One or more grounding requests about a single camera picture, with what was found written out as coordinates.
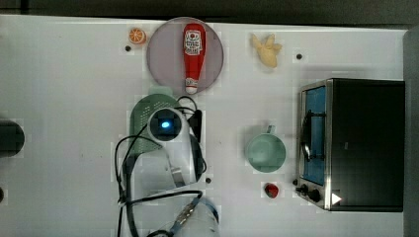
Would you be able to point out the green plastic strainer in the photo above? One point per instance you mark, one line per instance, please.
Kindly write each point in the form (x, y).
(159, 97)

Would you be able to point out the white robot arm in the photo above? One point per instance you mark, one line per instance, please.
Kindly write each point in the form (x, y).
(159, 198)

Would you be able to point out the green plastic cup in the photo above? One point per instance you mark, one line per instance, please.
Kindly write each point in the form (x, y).
(265, 152)

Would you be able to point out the pink round plate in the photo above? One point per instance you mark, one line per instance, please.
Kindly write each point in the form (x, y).
(165, 58)

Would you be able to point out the red ketchup bottle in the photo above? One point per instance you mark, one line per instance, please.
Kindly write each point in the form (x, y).
(194, 52)

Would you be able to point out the yellow banana peel toy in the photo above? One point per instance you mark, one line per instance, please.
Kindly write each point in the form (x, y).
(268, 50)

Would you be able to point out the red strawberry toy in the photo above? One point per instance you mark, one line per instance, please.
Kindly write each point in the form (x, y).
(271, 190)

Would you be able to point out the orange slice toy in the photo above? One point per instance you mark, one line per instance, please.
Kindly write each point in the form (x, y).
(137, 36)

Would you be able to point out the silver toaster oven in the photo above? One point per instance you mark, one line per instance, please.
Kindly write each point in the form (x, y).
(350, 146)

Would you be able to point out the black cylinder at left edge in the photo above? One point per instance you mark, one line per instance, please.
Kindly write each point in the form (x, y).
(12, 138)

